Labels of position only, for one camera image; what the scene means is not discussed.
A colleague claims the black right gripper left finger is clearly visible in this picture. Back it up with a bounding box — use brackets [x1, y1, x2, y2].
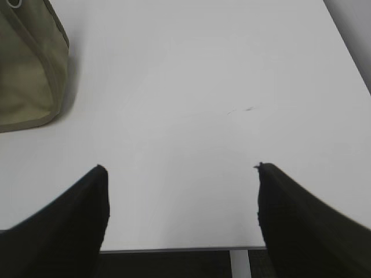
[1, 165, 110, 277]

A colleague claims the white table leg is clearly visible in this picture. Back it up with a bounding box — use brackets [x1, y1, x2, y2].
[230, 250, 251, 278]

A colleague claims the yellow canvas bag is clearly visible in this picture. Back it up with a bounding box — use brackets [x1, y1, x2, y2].
[1, 1, 70, 133]

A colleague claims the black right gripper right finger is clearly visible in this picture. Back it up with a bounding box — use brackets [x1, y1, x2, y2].
[256, 163, 370, 277]

